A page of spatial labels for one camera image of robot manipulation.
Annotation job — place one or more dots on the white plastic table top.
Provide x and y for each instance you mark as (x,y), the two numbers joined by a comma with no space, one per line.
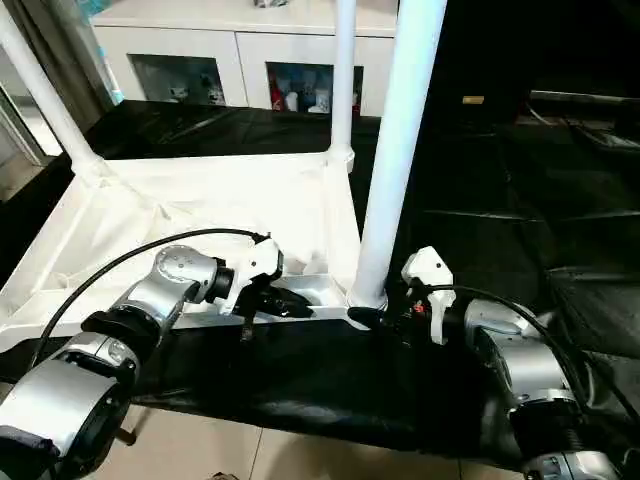
(200,200)

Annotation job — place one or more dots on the white plastic table leg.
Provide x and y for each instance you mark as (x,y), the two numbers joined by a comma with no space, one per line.
(50,100)
(344,75)
(400,125)

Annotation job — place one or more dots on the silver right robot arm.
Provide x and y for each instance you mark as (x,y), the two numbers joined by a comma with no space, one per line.
(525,360)

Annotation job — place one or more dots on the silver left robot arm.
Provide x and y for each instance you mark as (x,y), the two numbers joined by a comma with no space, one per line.
(180,270)

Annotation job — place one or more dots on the black mat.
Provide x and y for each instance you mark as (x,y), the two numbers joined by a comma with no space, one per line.
(525,200)

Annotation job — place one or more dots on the white cup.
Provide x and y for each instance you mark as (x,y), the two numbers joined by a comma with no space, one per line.
(291,102)

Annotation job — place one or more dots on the red box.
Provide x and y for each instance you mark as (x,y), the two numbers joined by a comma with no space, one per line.
(356,107)

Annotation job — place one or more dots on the black and white figurine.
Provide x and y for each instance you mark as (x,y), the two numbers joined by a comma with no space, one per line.
(212,90)

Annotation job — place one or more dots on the small white figurine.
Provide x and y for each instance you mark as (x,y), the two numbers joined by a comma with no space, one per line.
(177,92)

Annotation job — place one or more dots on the white display cabinet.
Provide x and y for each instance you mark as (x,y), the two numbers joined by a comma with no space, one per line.
(200,40)

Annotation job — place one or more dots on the dark low furniture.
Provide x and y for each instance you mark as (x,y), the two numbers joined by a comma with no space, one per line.
(585,120)

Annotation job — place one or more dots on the black cabinet with gold label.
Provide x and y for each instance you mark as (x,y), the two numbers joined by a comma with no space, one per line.
(475,50)

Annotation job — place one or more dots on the grey curtain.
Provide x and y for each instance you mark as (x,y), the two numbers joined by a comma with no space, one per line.
(75,60)

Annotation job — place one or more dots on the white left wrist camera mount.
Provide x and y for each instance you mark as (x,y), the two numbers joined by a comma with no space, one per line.
(260,260)

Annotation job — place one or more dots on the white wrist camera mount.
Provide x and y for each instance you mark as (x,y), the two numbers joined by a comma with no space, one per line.
(430,270)
(260,260)

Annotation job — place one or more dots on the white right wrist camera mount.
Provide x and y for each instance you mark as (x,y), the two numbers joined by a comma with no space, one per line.
(430,270)

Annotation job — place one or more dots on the black metal table frame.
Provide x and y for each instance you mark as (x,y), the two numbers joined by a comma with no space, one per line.
(129,436)

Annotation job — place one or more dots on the grey door frame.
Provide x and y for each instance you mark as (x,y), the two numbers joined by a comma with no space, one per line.
(25,130)

